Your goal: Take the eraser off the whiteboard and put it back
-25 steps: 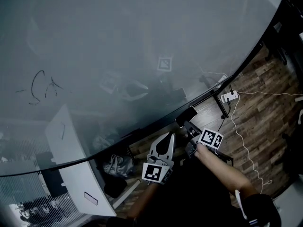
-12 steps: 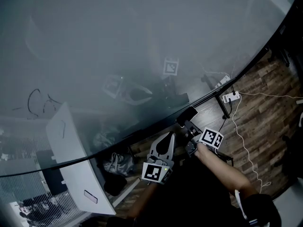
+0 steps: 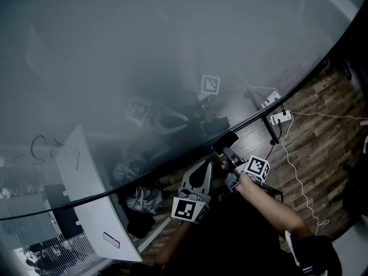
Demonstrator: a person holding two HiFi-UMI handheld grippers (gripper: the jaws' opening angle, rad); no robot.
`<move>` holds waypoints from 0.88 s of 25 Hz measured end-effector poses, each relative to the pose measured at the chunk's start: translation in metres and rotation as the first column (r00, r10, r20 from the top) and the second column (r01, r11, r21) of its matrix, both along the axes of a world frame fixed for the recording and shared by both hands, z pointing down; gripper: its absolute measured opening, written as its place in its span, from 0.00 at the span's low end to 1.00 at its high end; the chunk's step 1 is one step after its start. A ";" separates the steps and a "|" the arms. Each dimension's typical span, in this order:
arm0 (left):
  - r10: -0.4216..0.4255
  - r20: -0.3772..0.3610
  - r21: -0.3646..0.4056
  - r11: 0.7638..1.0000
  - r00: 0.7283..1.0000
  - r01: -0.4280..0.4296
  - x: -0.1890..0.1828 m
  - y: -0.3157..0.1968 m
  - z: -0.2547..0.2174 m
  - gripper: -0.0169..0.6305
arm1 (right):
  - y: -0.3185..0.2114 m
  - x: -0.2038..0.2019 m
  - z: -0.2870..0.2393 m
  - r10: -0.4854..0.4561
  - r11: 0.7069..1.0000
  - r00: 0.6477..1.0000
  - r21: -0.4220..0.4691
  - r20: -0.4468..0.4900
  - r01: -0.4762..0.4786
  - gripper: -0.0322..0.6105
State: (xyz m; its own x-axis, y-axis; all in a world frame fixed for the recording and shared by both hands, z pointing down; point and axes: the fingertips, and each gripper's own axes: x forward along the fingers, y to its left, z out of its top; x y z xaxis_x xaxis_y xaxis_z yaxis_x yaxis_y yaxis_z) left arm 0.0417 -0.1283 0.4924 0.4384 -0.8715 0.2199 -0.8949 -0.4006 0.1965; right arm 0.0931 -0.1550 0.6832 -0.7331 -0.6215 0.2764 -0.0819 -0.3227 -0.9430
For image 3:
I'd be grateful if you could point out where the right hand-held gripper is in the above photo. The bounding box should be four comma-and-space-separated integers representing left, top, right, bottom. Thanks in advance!
220, 146, 272, 194

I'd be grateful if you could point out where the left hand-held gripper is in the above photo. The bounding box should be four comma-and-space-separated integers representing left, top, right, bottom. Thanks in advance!
171, 161, 214, 225

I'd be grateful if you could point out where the black eraser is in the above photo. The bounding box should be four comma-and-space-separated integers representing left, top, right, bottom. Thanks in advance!
212, 130, 240, 157

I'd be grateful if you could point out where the dark glass whiteboard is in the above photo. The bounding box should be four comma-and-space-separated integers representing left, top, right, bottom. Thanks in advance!
0, 0, 368, 221

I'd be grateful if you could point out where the person's right forearm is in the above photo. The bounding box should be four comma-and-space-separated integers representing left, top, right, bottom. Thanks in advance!
235, 179, 309, 239

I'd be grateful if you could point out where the person's left forearm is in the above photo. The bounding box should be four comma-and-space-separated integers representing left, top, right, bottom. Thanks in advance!
154, 220, 202, 270

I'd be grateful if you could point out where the black whiteboard stand leg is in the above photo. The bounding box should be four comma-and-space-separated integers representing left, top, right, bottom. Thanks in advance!
259, 114, 281, 145

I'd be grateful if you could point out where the grey bag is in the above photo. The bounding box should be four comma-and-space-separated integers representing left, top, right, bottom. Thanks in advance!
124, 186, 165, 215

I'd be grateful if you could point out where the white power strip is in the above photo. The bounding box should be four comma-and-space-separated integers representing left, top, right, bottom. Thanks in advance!
269, 110, 293, 125

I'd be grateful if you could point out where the person's black clothing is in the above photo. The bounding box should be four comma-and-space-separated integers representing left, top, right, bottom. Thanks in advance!
126, 193, 343, 276

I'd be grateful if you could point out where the black bag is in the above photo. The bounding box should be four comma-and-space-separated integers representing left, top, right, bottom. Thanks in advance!
126, 211, 156, 239

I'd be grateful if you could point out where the white table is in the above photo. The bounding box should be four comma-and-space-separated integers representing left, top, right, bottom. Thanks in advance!
54, 124, 143, 263

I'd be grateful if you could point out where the phone with pale case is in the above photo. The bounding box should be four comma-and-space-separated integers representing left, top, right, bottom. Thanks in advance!
102, 231, 121, 250

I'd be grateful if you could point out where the black office chair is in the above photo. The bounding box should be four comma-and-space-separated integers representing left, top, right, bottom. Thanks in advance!
333, 162, 368, 227

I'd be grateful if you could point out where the black chair base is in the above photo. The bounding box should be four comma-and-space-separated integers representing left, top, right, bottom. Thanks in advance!
324, 56, 355, 82

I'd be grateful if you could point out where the long white cable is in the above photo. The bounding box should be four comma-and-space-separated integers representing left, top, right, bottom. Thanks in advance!
281, 114, 331, 236

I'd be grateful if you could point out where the thin white cable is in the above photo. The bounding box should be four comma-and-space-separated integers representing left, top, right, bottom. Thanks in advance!
289, 110, 368, 121

